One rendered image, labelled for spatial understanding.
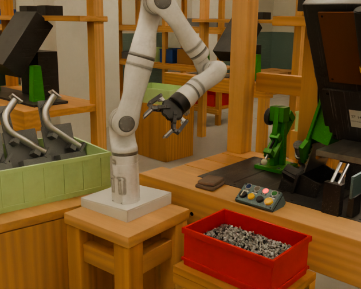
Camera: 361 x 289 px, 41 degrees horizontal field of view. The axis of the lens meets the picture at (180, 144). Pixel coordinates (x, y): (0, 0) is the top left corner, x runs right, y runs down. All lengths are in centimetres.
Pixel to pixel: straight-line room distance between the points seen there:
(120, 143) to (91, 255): 40
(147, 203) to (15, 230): 52
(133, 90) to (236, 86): 86
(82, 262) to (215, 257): 58
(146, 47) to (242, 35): 81
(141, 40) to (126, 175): 46
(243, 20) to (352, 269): 126
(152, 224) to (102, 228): 17
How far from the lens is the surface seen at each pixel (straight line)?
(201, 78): 170
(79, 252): 180
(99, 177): 214
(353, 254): 157
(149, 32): 168
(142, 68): 164
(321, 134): 178
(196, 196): 184
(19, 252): 199
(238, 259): 138
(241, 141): 241
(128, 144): 170
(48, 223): 199
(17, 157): 224
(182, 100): 164
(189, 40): 169
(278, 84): 236
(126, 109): 164
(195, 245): 146
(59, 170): 205
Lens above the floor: 152
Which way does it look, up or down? 14 degrees down
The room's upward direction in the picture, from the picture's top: 1 degrees clockwise
